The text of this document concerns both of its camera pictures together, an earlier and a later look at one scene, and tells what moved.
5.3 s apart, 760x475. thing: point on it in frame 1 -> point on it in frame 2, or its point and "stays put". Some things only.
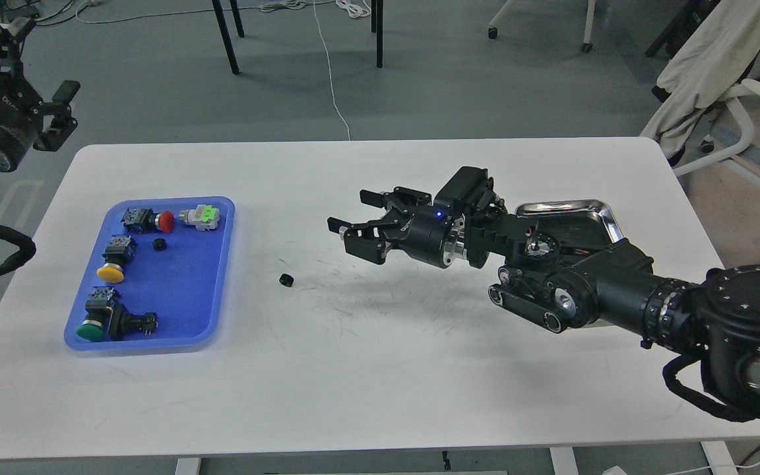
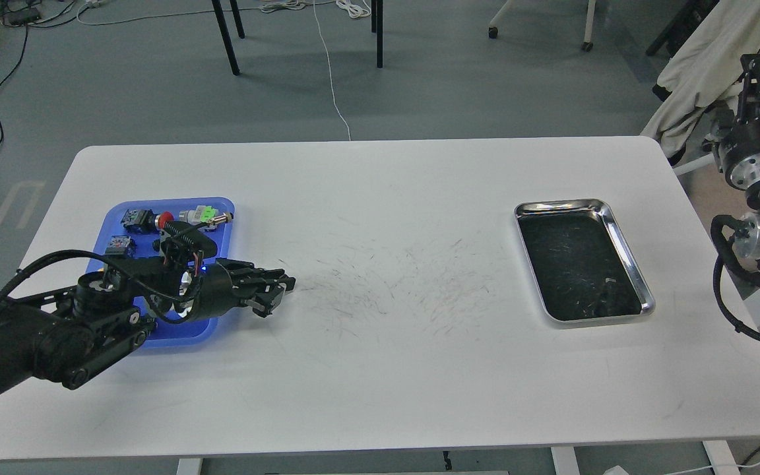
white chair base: [586, 46] stays put
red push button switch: [144, 220] stays put
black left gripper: [0, 112] -> [219, 290]
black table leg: [226, 33] stays put
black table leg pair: [377, 28] stays put
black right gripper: [437, 232] -> [758, 146]
